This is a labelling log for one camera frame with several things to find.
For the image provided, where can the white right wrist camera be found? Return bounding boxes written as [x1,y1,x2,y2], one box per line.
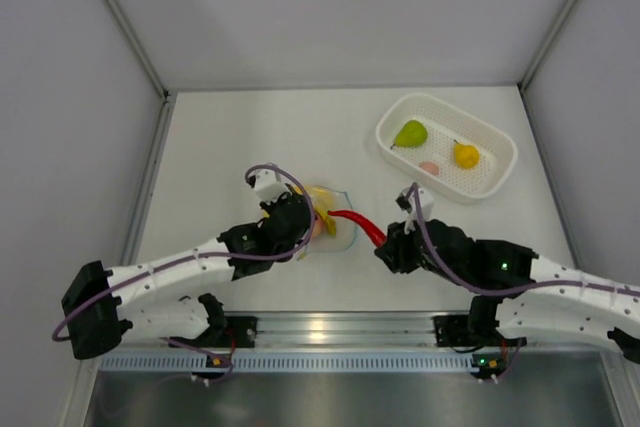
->
[396,183,434,234]

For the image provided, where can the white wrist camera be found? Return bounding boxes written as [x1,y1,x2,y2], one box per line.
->
[246,164,288,204]
[396,183,434,234]

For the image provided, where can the yellow fake banana bunch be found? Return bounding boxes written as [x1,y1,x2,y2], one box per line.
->
[305,185,337,237]

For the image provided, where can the aluminium frame post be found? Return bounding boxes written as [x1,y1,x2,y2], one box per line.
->
[102,0,169,100]
[517,0,582,93]

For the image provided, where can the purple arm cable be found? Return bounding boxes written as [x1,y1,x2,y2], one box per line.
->
[51,163,317,343]
[408,182,640,298]

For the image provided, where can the red fake chili pepper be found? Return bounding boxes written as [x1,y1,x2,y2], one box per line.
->
[328,209,387,248]

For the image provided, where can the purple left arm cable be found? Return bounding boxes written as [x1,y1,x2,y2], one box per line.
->
[51,163,317,343]

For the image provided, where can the white perforated plastic basket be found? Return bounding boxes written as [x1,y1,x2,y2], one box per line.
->
[375,93,518,204]

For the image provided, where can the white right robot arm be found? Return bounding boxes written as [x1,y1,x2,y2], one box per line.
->
[374,220,639,363]

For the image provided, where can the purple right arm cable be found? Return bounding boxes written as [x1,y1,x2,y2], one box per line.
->
[408,182,640,298]

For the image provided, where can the small pink fake fruit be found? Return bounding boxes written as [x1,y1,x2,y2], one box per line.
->
[419,161,440,176]

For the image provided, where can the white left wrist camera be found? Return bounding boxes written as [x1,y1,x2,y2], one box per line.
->
[246,164,288,204]

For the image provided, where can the pink fake peach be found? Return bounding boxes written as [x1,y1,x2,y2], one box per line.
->
[311,218,325,239]

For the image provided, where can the green fake pear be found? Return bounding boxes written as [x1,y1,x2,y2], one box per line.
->
[391,120,429,149]

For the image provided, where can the right aluminium frame post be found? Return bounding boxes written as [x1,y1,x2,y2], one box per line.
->
[517,0,582,93]

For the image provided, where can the yellow fake pear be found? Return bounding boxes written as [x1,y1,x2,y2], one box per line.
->
[453,140,480,170]

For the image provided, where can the aluminium mounting rail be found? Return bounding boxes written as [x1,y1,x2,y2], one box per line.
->
[119,310,601,351]

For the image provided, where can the clear zip top bag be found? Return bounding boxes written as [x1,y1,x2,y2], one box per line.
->
[296,184,357,261]

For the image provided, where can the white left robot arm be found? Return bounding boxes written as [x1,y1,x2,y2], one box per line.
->
[53,191,315,360]

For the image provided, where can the white slotted cable duct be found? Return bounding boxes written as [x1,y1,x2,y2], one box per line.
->
[100,350,482,373]

